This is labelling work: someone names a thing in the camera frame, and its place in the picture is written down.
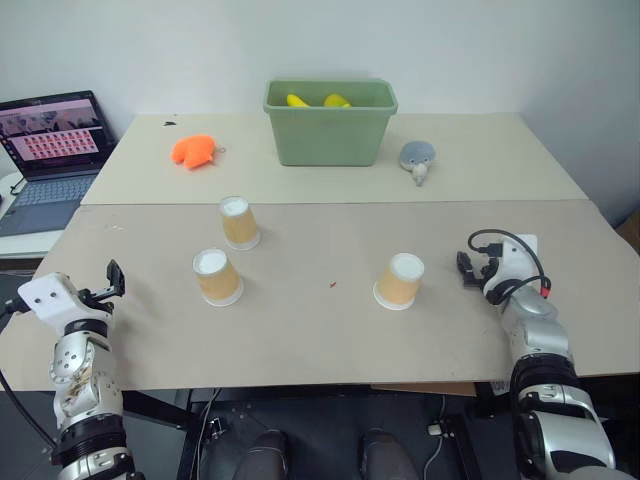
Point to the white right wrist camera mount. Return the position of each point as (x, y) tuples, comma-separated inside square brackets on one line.
[(515, 260)]

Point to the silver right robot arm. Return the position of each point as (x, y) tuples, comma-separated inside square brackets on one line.
[(550, 360)]

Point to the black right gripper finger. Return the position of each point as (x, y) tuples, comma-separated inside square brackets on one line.
[(474, 281), (463, 262)]

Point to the orange plush toy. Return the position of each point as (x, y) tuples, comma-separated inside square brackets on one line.
[(192, 151)]

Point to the brown cardboard box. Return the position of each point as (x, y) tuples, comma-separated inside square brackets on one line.
[(631, 230)]

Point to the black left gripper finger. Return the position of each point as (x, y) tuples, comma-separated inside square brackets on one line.
[(122, 286), (113, 270)]

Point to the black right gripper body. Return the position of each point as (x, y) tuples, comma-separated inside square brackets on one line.
[(484, 272)]

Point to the grey plush toy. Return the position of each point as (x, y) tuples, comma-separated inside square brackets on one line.
[(417, 156)]

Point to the dark rounded shape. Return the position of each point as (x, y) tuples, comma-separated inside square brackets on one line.
[(262, 455)]

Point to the tan paper cup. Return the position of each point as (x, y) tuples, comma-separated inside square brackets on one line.
[(239, 225), (217, 280), (400, 282)]

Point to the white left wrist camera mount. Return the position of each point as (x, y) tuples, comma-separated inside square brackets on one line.
[(47, 295)]

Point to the open grey laptop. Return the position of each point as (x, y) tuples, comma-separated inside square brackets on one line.
[(45, 150)]

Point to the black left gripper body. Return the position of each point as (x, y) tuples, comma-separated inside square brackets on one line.
[(95, 296)]

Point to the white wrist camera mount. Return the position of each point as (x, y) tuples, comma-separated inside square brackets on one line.
[(47, 295), (515, 260)]

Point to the green plastic bin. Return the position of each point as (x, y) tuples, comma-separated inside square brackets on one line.
[(327, 135)]

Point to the brown cardboard sheet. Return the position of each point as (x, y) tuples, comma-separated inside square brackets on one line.
[(425, 388)]

